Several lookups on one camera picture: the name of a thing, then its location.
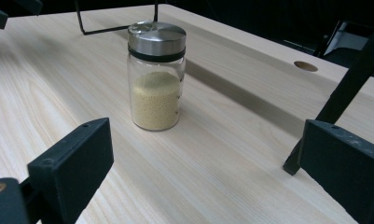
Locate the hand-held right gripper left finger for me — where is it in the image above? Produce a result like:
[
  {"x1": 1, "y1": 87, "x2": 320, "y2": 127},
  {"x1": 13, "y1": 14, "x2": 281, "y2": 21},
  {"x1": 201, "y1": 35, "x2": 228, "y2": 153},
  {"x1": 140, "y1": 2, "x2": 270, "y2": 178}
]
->
[{"x1": 26, "y1": 117, "x2": 115, "y2": 224}]

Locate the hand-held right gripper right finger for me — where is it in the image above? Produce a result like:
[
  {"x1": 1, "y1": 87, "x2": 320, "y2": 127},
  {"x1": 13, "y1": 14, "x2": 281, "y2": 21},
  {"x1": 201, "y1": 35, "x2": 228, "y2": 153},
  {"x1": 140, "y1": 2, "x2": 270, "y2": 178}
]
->
[{"x1": 298, "y1": 119, "x2": 374, "y2": 224}]

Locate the glass jar with metal lid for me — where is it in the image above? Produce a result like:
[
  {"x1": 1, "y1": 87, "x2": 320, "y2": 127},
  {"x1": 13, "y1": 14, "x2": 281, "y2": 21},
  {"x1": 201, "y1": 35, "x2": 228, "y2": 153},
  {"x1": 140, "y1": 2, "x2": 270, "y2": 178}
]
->
[{"x1": 126, "y1": 20, "x2": 187, "y2": 132}]

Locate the black metal stand leg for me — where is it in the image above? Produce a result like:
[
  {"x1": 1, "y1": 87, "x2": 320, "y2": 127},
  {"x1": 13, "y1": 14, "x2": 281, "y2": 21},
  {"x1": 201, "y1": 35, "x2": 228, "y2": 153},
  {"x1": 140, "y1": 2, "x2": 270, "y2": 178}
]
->
[{"x1": 282, "y1": 21, "x2": 374, "y2": 176}]

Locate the thin black wire frame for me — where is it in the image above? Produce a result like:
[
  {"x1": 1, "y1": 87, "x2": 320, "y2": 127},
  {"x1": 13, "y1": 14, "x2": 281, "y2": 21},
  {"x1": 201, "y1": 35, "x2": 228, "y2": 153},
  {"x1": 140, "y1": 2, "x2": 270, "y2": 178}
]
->
[{"x1": 74, "y1": 0, "x2": 159, "y2": 36}]

